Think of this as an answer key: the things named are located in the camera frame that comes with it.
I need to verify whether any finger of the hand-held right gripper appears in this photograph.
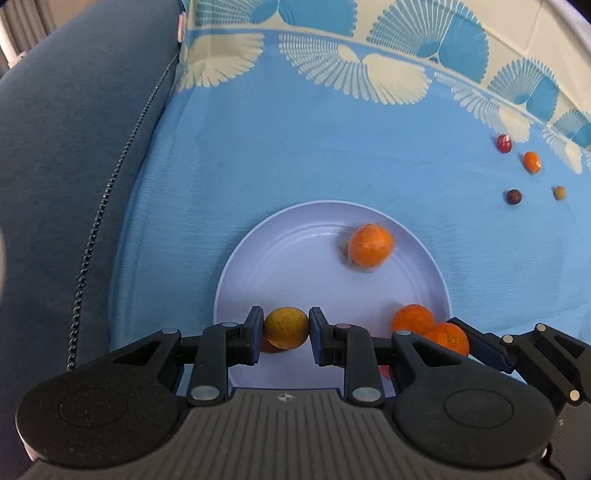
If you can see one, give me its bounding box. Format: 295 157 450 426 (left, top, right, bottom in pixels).
446 316 591 408

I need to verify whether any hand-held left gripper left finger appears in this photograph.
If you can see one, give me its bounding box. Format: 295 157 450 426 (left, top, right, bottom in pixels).
108 306 265 408

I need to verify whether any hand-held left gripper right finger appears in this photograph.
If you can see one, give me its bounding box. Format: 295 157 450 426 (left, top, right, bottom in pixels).
308 306 466 408

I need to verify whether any yellow-green round fruit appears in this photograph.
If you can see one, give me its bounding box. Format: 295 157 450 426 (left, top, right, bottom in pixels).
263 307 310 350

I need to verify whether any light blue round plate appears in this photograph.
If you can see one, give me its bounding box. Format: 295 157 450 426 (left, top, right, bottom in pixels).
213 199 452 393

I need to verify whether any printed blue and cream cloth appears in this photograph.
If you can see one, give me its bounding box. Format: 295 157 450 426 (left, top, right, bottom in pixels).
108 0 591 398

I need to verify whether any blue fabric sofa armrest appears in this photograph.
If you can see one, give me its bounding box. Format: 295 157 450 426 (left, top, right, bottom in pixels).
0 0 195 480

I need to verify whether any grey-green curtain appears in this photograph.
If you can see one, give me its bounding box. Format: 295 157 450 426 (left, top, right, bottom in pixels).
0 0 52 71

